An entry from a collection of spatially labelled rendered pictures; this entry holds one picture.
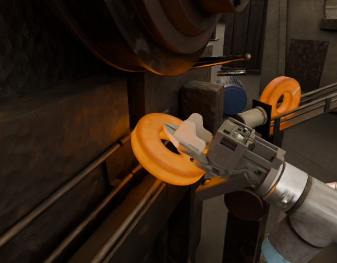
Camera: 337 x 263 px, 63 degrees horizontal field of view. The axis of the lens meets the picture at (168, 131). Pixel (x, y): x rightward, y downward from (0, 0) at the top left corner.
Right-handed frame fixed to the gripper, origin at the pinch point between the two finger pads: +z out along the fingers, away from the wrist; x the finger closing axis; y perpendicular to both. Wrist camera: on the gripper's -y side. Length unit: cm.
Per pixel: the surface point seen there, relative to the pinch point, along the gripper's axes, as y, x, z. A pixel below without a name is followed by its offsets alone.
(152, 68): 14.3, 10.6, 2.4
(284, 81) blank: 6.8, -45.8, -15.3
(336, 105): 2, -69, -36
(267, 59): -35, -276, 2
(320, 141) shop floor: -57, -186, -69
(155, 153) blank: -0.1, 7.6, -1.4
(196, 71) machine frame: 1.4, -33.5, 7.9
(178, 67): 12.9, 1.9, 1.9
